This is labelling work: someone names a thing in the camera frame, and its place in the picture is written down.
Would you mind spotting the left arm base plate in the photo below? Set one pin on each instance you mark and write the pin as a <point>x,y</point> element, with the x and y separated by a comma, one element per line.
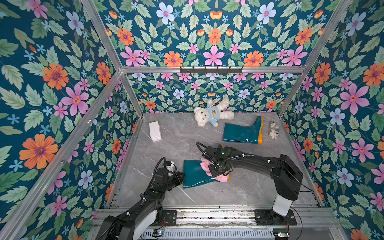
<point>166,218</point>

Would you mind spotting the black hook rail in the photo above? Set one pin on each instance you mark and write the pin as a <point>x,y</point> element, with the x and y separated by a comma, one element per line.
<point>211,70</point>

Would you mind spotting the white teddy bear blue shirt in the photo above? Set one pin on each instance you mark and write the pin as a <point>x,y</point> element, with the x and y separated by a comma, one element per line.
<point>213,113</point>

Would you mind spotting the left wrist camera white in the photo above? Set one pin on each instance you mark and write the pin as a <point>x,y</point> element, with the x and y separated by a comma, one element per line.
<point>170,166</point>

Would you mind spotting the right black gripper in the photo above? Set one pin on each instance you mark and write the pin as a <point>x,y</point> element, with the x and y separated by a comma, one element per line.
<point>216,167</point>

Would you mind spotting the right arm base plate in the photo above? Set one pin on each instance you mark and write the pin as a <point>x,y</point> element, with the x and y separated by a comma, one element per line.
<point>266,217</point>

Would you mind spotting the white rectangular box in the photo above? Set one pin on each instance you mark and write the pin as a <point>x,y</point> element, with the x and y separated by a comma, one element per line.
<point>155,131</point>

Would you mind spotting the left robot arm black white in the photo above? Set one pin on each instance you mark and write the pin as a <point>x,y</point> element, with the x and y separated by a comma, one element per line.
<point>131,224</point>

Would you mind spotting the green rubber boot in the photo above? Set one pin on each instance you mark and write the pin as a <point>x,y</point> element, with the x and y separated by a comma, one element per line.
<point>195,175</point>
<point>244,134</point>

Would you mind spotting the pink cloth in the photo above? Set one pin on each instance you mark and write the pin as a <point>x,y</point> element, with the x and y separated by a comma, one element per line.
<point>205,166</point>

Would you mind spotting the grey white crumpled rag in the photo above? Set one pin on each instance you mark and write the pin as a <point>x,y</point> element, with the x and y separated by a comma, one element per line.
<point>274,130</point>

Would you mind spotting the white ventilated cable duct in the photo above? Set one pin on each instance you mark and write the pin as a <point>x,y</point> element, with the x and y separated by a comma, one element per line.
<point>208,234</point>

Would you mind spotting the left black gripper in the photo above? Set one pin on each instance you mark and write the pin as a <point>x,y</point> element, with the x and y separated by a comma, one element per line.
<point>177,180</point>

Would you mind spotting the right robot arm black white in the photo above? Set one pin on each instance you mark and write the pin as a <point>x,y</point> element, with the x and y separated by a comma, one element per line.
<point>286,175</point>

